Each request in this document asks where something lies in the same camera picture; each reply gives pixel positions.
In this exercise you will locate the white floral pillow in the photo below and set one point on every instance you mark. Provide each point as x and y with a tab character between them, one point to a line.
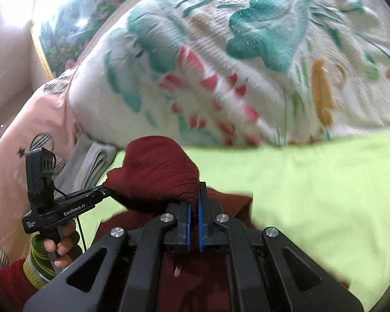
247	87

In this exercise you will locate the person's left forearm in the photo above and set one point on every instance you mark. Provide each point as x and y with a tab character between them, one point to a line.
19	286

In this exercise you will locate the maroon knit sweater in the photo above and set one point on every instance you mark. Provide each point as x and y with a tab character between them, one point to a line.
149	169

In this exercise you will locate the gold-framed landscape painting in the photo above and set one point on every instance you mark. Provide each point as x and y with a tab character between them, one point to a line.
68	22

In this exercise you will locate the grey towel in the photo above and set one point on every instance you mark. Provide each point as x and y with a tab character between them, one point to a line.
91	159

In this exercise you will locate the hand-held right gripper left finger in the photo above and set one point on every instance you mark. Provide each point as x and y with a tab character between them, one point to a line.
184	226

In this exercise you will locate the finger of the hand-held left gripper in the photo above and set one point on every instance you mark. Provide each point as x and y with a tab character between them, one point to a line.
102	195

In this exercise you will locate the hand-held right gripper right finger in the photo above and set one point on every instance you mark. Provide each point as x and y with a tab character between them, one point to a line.
204	224

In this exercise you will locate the pink heart-print quilt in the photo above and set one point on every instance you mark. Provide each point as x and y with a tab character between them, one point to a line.
19	130

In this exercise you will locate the person's left hand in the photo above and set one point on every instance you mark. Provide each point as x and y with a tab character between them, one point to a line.
66	247

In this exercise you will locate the green bed sheet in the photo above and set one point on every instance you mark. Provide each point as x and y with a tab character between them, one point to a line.
295	201

